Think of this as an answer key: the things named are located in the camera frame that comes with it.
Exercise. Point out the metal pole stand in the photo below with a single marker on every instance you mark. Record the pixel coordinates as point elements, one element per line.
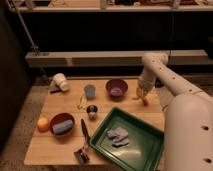
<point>34,47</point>

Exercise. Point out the wooden shelf unit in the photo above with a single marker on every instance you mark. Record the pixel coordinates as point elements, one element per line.
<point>86,37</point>

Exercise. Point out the grey crumpled cloth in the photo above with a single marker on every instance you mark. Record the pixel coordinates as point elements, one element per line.
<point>119,137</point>

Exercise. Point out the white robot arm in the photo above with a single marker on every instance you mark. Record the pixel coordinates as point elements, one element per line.
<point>188,132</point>

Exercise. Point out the dark red bowl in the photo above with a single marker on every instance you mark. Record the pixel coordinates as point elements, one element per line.
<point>61,117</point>

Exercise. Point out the blue rolled towel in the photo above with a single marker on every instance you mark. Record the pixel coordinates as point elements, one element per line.
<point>62,127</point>

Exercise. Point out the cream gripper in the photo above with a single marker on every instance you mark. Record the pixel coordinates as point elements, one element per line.
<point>142,91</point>

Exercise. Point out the orange carrot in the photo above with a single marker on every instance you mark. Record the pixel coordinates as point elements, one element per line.
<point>145,101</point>

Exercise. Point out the purple bowl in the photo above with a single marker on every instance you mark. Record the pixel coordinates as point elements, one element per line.
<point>116,87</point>

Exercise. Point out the orange fruit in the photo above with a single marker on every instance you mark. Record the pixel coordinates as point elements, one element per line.
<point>43,124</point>

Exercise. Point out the yellow banana peel toy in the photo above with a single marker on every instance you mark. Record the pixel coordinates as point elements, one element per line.
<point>82,102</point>

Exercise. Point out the black handled spatula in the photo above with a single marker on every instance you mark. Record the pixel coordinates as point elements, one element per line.
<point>81,154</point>

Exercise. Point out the green plastic tray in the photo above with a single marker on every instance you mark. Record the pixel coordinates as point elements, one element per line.
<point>141,150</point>

